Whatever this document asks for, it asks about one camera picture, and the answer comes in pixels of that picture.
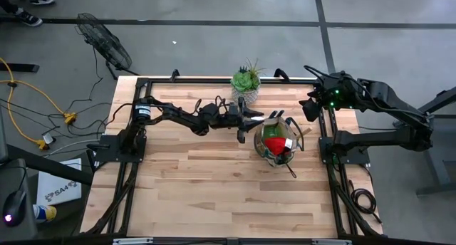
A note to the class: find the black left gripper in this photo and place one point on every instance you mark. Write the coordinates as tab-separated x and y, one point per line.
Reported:
237	117

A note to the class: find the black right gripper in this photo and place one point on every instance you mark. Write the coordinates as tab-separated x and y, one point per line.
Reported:
329	93

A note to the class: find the tan gardening bag green trim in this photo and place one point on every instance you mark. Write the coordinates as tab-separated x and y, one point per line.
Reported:
274	162

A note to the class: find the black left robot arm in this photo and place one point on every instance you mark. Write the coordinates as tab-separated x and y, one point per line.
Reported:
178	115

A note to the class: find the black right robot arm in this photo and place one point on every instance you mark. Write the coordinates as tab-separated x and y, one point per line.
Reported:
388	138

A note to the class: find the potted succulent white pot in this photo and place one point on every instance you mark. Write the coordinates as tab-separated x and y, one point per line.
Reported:
245	83

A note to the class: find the black table clamp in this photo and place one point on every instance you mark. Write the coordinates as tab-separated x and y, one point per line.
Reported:
174	75
281	73

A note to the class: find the dark grey metal stand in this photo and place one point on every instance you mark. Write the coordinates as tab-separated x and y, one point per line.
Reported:
441	106

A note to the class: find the black floor fan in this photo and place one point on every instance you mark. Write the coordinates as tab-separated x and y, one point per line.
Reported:
103	42

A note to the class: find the dark grey desk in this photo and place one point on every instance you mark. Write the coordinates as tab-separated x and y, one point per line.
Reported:
53	167

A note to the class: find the grey power adapter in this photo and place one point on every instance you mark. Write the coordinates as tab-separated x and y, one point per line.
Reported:
48	139

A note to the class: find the white SA4 sign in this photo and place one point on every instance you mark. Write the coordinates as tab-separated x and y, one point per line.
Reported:
60	193

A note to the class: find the yellow blue white object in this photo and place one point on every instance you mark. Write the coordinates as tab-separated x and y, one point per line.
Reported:
44	213

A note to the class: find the black flat bar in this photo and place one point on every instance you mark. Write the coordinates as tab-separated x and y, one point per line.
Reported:
19	67

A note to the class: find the black computer mouse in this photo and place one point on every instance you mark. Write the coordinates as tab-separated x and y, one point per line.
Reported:
14	206

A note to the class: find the person's leg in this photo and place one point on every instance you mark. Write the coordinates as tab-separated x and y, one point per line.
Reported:
7	4

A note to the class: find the black metal table frame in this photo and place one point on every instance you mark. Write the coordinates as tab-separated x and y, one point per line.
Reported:
196	80

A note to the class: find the silver metal bracket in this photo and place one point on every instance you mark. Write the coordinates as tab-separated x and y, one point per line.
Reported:
132	241
331	242

